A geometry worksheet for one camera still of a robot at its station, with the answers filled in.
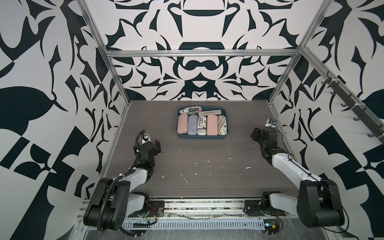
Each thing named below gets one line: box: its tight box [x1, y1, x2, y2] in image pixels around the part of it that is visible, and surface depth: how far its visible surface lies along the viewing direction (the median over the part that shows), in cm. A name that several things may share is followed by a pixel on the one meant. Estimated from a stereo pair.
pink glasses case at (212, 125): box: [207, 114, 218, 136], surface depth 101 cm
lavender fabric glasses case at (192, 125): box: [187, 115, 198, 136], surface depth 100 cm
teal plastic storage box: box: [176, 106, 229, 139], surface depth 99 cm
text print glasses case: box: [197, 116, 207, 136], surface depth 100 cm
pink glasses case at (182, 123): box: [177, 112, 189, 135], surface depth 100 cm
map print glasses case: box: [217, 115, 228, 136], surface depth 100 cm
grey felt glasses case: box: [198, 109, 222, 117], surface depth 107 cm
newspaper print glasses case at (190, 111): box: [179, 106, 200, 116], surface depth 107 cm
